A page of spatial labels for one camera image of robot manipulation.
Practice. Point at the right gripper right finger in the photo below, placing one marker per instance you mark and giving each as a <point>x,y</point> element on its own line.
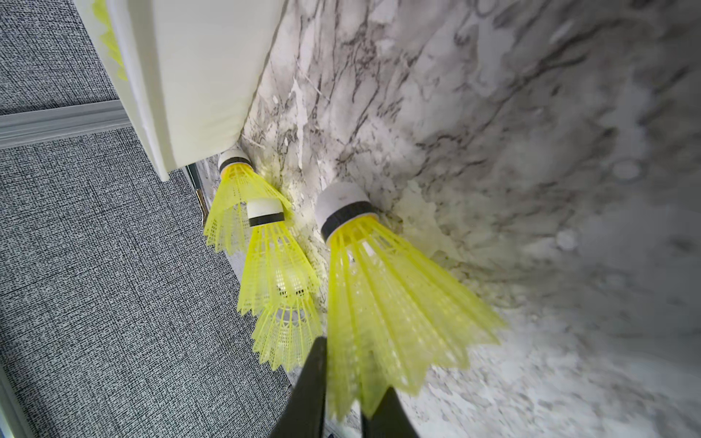
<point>389,420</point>

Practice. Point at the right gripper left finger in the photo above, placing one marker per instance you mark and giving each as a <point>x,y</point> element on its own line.
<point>304,415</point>

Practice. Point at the yellow shuttlecock eight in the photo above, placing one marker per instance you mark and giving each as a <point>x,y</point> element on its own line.
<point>393,313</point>

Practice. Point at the yellow shuttlecock four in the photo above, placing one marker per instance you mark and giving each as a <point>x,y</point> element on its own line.
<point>276,269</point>

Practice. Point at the yellow shuttlecock three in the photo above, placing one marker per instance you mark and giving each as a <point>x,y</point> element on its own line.
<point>227,229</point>

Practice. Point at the white plastic storage box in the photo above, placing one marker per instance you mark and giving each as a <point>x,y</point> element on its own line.
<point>186,72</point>

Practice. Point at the yellow shuttlecock nine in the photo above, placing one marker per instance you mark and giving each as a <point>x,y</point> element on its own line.
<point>285,332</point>

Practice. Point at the green handled brush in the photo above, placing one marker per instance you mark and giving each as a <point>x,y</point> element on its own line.
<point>196,182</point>

